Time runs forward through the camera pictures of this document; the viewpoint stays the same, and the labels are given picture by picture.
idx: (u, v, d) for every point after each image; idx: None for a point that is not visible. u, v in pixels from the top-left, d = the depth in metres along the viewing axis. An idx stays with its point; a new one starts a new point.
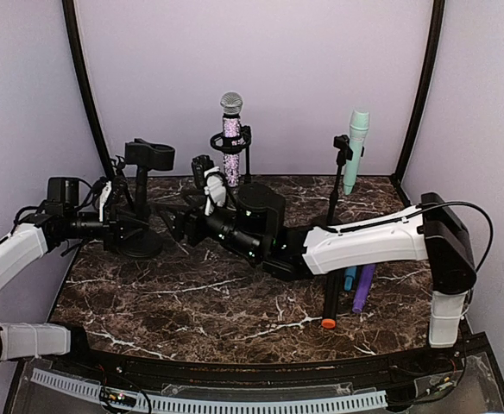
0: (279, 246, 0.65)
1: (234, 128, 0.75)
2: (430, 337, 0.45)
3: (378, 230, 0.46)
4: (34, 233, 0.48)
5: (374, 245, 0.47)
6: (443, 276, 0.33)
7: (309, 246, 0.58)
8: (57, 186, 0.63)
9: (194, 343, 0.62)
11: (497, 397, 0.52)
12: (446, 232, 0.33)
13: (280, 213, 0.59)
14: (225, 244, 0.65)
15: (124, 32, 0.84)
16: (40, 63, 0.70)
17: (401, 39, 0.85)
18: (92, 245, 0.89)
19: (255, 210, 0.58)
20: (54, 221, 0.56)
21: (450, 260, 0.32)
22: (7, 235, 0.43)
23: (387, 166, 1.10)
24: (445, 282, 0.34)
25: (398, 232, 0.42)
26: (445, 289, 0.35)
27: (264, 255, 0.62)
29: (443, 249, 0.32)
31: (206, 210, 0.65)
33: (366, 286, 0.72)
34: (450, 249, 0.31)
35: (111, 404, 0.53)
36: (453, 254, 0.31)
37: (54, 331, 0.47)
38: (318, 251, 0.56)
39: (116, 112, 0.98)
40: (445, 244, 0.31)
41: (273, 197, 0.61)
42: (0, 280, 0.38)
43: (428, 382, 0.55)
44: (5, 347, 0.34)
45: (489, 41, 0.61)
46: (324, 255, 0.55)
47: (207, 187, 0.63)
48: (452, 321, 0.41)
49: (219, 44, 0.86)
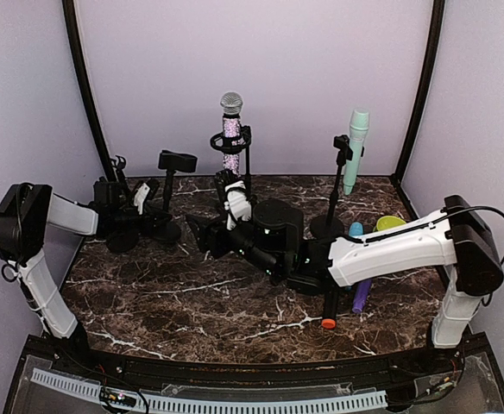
0: (302, 261, 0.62)
1: (234, 128, 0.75)
2: (434, 338, 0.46)
3: (405, 239, 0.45)
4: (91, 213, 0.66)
5: (402, 254, 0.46)
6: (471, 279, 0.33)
7: (335, 257, 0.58)
8: (101, 189, 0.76)
9: (194, 344, 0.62)
11: (497, 397, 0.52)
12: (472, 234, 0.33)
13: (299, 228, 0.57)
14: (247, 259, 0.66)
15: (124, 32, 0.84)
16: (41, 65, 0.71)
17: (401, 39, 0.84)
18: (92, 245, 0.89)
19: (273, 227, 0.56)
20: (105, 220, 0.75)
21: (480, 263, 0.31)
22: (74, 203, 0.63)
23: (386, 166, 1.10)
24: (475, 284, 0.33)
25: (426, 240, 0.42)
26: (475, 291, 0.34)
27: (290, 272, 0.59)
29: (474, 253, 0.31)
31: (229, 224, 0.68)
33: (363, 297, 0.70)
34: (480, 252, 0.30)
35: (111, 404, 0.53)
36: (483, 257, 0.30)
37: (66, 314, 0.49)
38: (345, 263, 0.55)
39: (116, 112, 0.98)
40: (474, 247, 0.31)
41: (291, 211, 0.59)
42: (64, 216, 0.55)
43: (428, 382, 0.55)
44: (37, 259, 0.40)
45: (490, 41, 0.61)
46: (350, 267, 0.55)
47: (228, 203, 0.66)
48: (460, 324, 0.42)
49: (218, 43, 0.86)
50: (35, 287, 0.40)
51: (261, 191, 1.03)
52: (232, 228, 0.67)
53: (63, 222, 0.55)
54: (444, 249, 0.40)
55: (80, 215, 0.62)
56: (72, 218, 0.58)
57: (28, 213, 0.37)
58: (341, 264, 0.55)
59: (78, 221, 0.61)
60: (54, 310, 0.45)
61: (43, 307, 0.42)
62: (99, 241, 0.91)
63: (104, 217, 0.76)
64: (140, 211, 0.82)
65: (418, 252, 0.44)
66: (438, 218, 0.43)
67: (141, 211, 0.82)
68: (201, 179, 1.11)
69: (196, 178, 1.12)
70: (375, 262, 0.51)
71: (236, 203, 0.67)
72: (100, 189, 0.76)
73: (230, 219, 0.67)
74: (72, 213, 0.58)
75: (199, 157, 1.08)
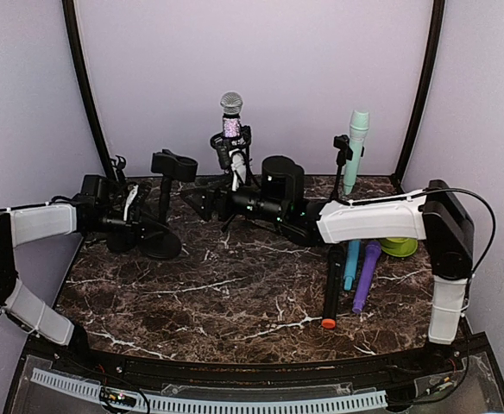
0: (298, 212, 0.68)
1: (234, 128, 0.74)
2: (430, 334, 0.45)
3: (385, 206, 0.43)
4: (69, 210, 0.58)
5: (382, 220, 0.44)
6: (441, 257, 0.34)
7: (324, 213, 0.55)
8: (91, 184, 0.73)
9: (194, 343, 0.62)
11: (497, 397, 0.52)
12: (444, 210, 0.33)
13: (299, 179, 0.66)
14: (255, 216, 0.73)
15: (124, 32, 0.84)
16: (40, 64, 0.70)
17: (401, 40, 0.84)
18: (92, 245, 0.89)
19: (274, 176, 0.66)
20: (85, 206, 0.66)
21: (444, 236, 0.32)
22: (47, 203, 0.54)
23: (386, 166, 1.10)
24: (443, 262, 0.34)
25: (401, 210, 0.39)
26: (444, 272, 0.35)
27: (282, 219, 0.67)
29: (438, 228, 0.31)
31: (234, 185, 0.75)
33: (366, 286, 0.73)
34: (444, 228, 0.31)
35: (111, 404, 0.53)
36: (447, 232, 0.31)
37: (60, 321, 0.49)
38: (330, 220, 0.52)
39: (116, 113, 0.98)
40: (438, 220, 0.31)
41: (292, 165, 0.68)
42: (34, 232, 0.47)
43: (428, 382, 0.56)
44: (15, 292, 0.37)
45: (490, 42, 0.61)
46: (335, 225, 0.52)
47: (233, 164, 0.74)
48: (451, 318, 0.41)
49: (219, 44, 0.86)
50: (21, 316, 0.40)
51: None
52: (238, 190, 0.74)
53: (34, 234, 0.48)
54: (414, 222, 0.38)
55: (56, 217, 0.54)
56: (47, 228, 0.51)
57: (1, 242, 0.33)
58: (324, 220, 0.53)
59: (53, 227, 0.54)
60: (47, 327, 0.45)
61: (35, 329, 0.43)
62: (99, 241, 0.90)
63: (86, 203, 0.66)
64: (123, 217, 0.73)
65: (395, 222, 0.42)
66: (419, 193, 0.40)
67: (126, 217, 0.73)
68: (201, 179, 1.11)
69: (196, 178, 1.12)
70: (357, 223, 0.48)
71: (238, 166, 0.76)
72: (90, 184, 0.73)
73: (236, 178, 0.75)
74: (44, 222, 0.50)
75: (200, 157, 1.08)
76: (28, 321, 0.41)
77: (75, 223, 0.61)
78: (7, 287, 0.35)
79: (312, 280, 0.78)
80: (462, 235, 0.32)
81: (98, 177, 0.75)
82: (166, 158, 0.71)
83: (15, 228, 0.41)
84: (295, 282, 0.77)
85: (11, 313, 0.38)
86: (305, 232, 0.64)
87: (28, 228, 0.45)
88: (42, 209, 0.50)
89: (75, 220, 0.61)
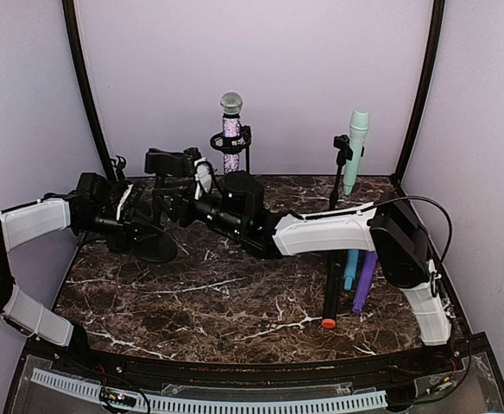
0: (255, 228, 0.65)
1: (234, 128, 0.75)
2: (422, 338, 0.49)
3: (336, 221, 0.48)
4: (61, 204, 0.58)
5: (334, 234, 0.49)
6: (394, 269, 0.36)
7: (279, 228, 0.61)
8: (87, 180, 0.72)
9: (194, 344, 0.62)
11: (497, 397, 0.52)
12: (392, 224, 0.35)
13: (260, 198, 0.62)
14: (212, 225, 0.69)
15: (123, 32, 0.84)
16: (41, 65, 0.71)
17: (401, 40, 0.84)
18: (92, 245, 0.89)
19: (236, 192, 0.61)
20: (79, 200, 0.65)
21: (394, 249, 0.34)
22: (38, 201, 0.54)
23: (386, 166, 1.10)
24: (395, 272, 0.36)
25: (351, 224, 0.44)
26: (399, 282, 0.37)
27: (240, 233, 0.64)
29: (388, 241, 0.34)
31: (197, 194, 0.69)
33: (366, 286, 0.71)
34: (393, 241, 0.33)
35: (111, 404, 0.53)
36: (396, 246, 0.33)
37: (59, 323, 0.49)
38: (283, 234, 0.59)
39: (116, 113, 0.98)
40: (388, 235, 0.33)
41: (252, 183, 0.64)
42: (28, 232, 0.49)
43: (428, 382, 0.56)
44: (12, 301, 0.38)
45: (490, 42, 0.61)
46: (291, 237, 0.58)
47: (198, 175, 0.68)
48: (435, 319, 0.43)
49: (218, 44, 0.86)
50: (20, 320, 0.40)
51: None
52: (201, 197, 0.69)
53: (25, 233, 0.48)
54: (364, 235, 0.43)
55: (48, 216, 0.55)
56: (39, 226, 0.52)
57: None
58: (282, 234, 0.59)
59: (47, 225, 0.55)
60: (47, 329, 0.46)
61: (35, 332, 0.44)
62: (99, 241, 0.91)
63: (81, 197, 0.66)
64: (116, 216, 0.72)
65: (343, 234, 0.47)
66: (367, 208, 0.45)
67: (118, 219, 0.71)
68: None
69: None
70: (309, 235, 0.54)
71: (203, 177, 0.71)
72: (85, 180, 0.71)
73: (200, 189, 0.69)
74: (38, 221, 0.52)
75: None
76: (27, 324, 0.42)
77: (69, 218, 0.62)
78: (4, 297, 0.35)
79: (312, 280, 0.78)
80: (411, 246, 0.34)
81: (95, 174, 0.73)
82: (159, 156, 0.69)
83: (6, 232, 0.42)
84: (295, 282, 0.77)
85: (11, 317, 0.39)
86: (262, 247, 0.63)
87: (18, 228, 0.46)
88: (32, 208, 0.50)
89: (69, 213, 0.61)
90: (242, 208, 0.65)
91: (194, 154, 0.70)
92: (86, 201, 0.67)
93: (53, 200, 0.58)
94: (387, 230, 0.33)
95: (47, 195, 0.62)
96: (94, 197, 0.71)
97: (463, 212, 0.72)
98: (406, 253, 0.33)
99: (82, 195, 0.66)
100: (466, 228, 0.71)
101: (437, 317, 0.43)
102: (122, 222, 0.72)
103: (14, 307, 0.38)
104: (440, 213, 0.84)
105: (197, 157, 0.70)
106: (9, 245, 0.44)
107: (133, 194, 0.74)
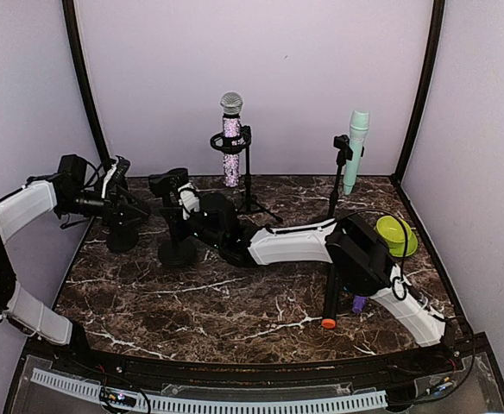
0: (234, 239, 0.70)
1: (234, 128, 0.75)
2: (417, 338, 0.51)
3: (300, 235, 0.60)
4: (46, 185, 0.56)
5: (299, 246, 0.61)
6: (352, 279, 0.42)
7: (253, 240, 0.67)
8: (69, 161, 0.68)
9: (194, 343, 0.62)
11: (497, 397, 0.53)
12: (346, 240, 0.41)
13: (229, 212, 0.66)
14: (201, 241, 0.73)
15: (123, 32, 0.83)
16: (41, 65, 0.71)
17: (401, 39, 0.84)
18: (93, 245, 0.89)
19: (208, 212, 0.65)
20: (62, 179, 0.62)
21: (349, 262, 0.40)
22: (22, 186, 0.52)
23: (386, 166, 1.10)
24: (354, 280, 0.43)
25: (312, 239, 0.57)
26: (358, 288, 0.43)
27: (219, 246, 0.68)
29: (343, 255, 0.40)
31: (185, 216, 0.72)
33: None
34: (346, 255, 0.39)
35: (111, 404, 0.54)
36: (349, 260, 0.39)
37: (59, 322, 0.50)
38: (257, 245, 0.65)
39: (116, 113, 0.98)
40: (341, 251, 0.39)
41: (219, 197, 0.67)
42: (20, 221, 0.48)
43: (428, 382, 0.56)
44: (14, 298, 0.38)
45: (490, 41, 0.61)
46: (263, 249, 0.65)
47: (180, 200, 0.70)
48: (417, 319, 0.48)
49: (218, 43, 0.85)
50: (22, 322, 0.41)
51: (261, 191, 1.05)
52: (188, 219, 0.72)
53: (19, 221, 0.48)
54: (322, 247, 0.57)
55: (36, 200, 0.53)
56: (29, 212, 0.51)
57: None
58: (255, 247, 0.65)
59: (37, 210, 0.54)
60: (47, 330, 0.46)
61: (37, 331, 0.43)
62: (99, 241, 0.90)
63: (64, 176, 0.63)
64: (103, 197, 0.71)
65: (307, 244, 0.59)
66: (325, 225, 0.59)
67: (103, 196, 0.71)
68: (201, 179, 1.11)
69: (196, 178, 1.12)
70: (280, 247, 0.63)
71: (188, 200, 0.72)
72: (67, 160, 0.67)
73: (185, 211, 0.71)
74: (28, 209, 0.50)
75: (200, 157, 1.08)
76: (29, 323, 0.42)
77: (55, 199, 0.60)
78: (7, 297, 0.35)
79: (311, 280, 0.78)
80: (365, 258, 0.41)
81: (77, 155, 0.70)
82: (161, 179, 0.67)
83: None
84: (295, 282, 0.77)
85: (13, 316, 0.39)
86: (240, 257, 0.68)
87: (10, 218, 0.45)
88: (18, 195, 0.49)
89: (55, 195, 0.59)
90: (216, 225, 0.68)
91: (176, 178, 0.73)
92: (70, 178, 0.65)
93: (36, 183, 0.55)
94: (340, 246, 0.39)
95: (28, 180, 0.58)
96: (77, 180, 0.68)
97: (463, 211, 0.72)
98: (359, 265, 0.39)
99: (65, 174, 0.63)
100: (467, 228, 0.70)
101: (419, 318, 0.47)
102: (108, 199, 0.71)
103: (15, 306, 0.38)
104: (440, 214, 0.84)
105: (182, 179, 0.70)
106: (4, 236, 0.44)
107: (118, 172, 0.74)
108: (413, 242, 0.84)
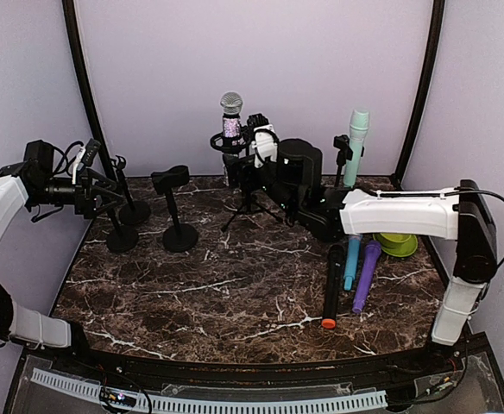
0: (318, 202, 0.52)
1: (234, 128, 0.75)
2: (431, 332, 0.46)
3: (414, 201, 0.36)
4: (14, 182, 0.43)
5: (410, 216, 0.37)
6: (469, 262, 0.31)
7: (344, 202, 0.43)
8: (34, 149, 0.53)
9: (194, 344, 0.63)
11: (497, 397, 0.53)
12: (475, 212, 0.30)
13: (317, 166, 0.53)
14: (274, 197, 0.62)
15: (122, 32, 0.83)
16: (40, 65, 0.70)
17: (402, 39, 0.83)
18: (93, 245, 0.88)
19: (290, 159, 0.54)
20: (29, 168, 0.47)
21: (475, 240, 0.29)
22: None
23: (387, 166, 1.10)
24: (469, 266, 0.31)
25: (436, 207, 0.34)
26: (468, 275, 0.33)
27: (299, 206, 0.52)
29: (475, 230, 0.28)
31: (255, 164, 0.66)
33: (366, 286, 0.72)
34: (478, 230, 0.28)
35: (111, 404, 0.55)
36: (480, 235, 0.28)
37: (57, 324, 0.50)
38: (355, 210, 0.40)
39: (116, 113, 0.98)
40: (475, 222, 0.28)
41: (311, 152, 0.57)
42: None
43: (428, 382, 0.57)
44: (14, 319, 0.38)
45: (491, 42, 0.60)
46: (362, 216, 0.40)
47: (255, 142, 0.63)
48: (459, 320, 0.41)
49: (218, 44, 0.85)
50: (23, 326, 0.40)
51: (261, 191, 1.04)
52: (260, 168, 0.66)
53: None
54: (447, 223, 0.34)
55: (9, 205, 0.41)
56: (4, 222, 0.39)
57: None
58: (353, 210, 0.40)
59: (12, 215, 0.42)
60: (47, 332, 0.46)
61: (38, 337, 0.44)
62: (99, 241, 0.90)
63: (30, 166, 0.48)
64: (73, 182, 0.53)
65: (423, 218, 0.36)
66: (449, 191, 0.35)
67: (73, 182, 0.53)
68: (201, 179, 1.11)
69: (196, 178, 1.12)
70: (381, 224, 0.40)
71: (264, 145, 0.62)
72: (32, 149, 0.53)
73: (258, 159, 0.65)
74: (3, 217, 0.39)
75: (200, 157, 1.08)
76: (32, 336, 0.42)
77: (26, 195, 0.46)
78: (6, 310, 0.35)
79: (312, 279, 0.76)
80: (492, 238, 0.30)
81: (42, 141, 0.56)
82: (162, 178, 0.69)
83: None
84: (296, 282, 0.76)
85: (15, 335, 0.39)
86: (325, 221, 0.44)
87: None
88: None
89: (25, 189, 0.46)
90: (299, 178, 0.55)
91: (255, 121, 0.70)
92: (37, 168, 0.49)
93: (2, 182, 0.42)
94: (475, 217, 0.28)
95: None
96: (47, 169, 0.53)
97: None
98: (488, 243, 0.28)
99: (31, 162, 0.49)
100: None
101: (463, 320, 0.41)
102: (78, 185, 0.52)
103: (17, 326, 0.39)
104: None
105: (183, 176, 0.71)
106: None
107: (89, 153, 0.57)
108: (413, 242, 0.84)
